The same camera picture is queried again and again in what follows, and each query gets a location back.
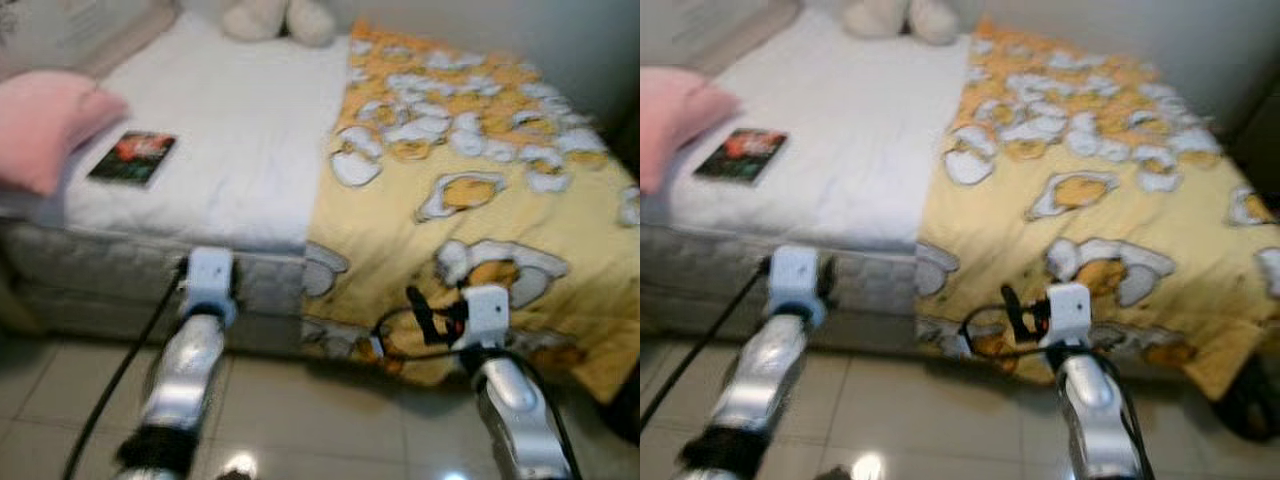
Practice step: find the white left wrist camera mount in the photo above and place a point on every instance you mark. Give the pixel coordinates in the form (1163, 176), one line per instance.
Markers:
(208, 275)
(795, 275)

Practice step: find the white plush toy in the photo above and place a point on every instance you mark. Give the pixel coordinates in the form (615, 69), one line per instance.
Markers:
(880, 18)
(255, 18)

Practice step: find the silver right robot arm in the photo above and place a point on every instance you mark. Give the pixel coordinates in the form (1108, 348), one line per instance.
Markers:
(515, 400)
(1095, 410)

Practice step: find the grey patterned headboard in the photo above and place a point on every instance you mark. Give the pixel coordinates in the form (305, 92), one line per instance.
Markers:
(700, 30)
(70, 30)

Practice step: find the yellow egg print duvet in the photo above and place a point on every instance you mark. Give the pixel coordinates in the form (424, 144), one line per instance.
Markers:
(500, 220)
(1100, 230)

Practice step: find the grey quilted mattress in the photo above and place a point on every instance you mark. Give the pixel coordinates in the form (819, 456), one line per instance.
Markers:
(90, 270)
(700, 280)

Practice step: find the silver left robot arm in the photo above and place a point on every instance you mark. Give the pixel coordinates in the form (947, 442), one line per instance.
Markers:
(765, 370)
(185, 370)

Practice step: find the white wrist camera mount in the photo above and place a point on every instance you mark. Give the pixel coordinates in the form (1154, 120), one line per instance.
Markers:
(795, 275)
(208, 275)
(485, 312)
(1068, 310)

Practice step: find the dark book with red cover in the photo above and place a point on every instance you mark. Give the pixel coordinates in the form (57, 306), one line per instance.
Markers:
(135, 158)
(742, 155)

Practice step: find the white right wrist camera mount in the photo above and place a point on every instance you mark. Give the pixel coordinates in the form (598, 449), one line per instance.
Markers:
(485, 312)
(1068, 310)

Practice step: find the white bed sheet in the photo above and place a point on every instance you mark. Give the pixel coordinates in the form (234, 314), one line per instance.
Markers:
(860, 140)
(240, 130)

